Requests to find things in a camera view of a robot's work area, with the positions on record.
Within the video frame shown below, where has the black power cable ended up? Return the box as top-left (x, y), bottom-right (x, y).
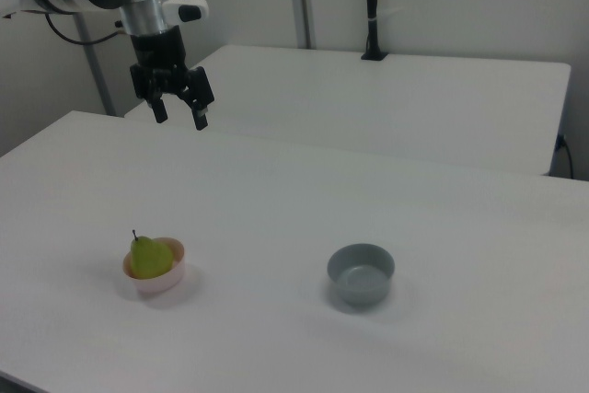
top-left (555, 133), bottom-right (575, 179)

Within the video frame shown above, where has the white side table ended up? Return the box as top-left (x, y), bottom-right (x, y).
top-left (123, 45), bottom-right (572, 177)

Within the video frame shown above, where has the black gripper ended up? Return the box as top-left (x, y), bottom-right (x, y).
top-left (129, 27), bottom-right (216, 132)

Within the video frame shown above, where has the pink bowl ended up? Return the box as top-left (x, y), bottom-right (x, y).
top-left (121, 237), bottom-right (188, 294)

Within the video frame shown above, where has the grey bowl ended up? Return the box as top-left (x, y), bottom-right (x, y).
top-left (327, 243), bottom-right (397, 306)

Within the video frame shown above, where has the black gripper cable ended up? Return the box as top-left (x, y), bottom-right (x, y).
top-left (44, 13), bottom-right (128, 47)

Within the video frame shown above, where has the green pear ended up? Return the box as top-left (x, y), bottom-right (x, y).
top-left (129, 229), bottom-right (175, 280)

